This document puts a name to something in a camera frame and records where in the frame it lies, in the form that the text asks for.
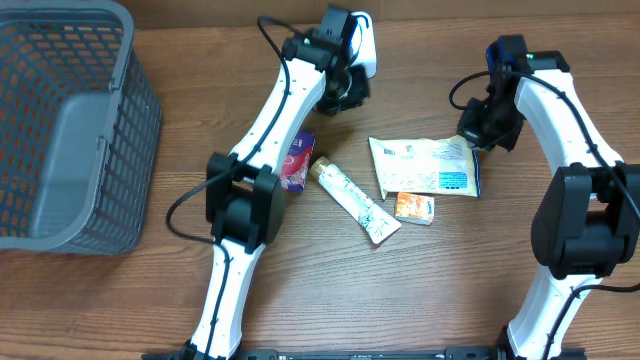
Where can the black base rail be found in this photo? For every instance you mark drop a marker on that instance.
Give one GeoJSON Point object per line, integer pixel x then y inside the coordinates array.
{"type": "Point", "coordinates": [370, 355]}

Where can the yellow white snack bag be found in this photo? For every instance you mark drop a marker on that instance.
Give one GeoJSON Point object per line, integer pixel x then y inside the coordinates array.
{"type": "Point", "coordinates": [424, 166]}

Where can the red purple pad pack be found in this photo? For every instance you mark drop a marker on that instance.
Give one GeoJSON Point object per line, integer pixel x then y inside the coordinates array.
{"type": "Point", "coordinates": [297, 162]}

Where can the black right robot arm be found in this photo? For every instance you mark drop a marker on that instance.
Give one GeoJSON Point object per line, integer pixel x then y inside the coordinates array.
{"type": "Point", "coordinates": [588, 220]}

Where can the white barcode scanner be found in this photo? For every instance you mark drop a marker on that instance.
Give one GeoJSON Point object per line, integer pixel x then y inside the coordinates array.
{"type": "Point", "coordinates": [362, 49]}

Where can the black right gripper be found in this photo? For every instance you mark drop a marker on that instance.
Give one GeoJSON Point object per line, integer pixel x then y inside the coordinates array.
{"type": "Point", "coordinates": [476, 138]}

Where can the dark grey plastic basket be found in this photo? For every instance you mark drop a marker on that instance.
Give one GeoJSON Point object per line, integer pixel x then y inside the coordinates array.
{"type": "Point", "coordinates": [80, 128]}

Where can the white Pantene tube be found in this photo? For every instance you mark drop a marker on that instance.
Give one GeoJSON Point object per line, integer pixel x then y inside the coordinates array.
{"type": "Point", "coordinates": [375, 221]}

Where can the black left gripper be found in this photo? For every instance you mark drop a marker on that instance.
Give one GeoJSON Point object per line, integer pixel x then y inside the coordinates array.
{"type": "Point", "coordinates": [358, 73]}

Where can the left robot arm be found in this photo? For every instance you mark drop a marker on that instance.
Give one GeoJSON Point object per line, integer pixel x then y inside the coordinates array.
{"type": "Point", "coordinates": [328, 69]}

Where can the orange tissue pack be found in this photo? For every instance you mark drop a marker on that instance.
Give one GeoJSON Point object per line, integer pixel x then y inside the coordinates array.
{"type": "Point", "coordinates": [414, 208]}

